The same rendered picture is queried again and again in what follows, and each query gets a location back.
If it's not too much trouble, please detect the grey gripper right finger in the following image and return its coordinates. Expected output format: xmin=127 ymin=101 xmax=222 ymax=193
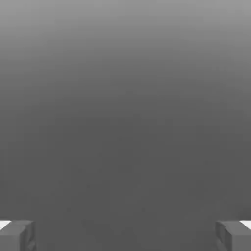
xmin=214 ymin=219 xmax=251 ymax=251

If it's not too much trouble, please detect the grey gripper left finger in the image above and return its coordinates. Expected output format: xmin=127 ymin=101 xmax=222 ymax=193
xmin=0 ymin=219 xmax=37 ymax=251

